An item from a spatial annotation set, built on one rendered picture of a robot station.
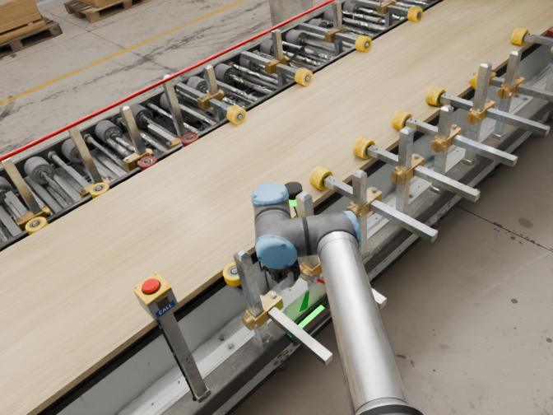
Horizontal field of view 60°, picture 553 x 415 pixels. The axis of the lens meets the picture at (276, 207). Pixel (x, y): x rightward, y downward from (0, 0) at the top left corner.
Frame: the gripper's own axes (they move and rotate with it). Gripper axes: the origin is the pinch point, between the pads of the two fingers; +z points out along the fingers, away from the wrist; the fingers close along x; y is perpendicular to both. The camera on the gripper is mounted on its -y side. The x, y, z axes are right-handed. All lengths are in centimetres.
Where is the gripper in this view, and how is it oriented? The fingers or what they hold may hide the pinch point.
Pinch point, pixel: (290, 282)
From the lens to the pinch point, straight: 142.4
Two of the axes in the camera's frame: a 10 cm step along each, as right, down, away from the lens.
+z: 1.3, 7.4, 6.6
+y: -7.3, 5.2, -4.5
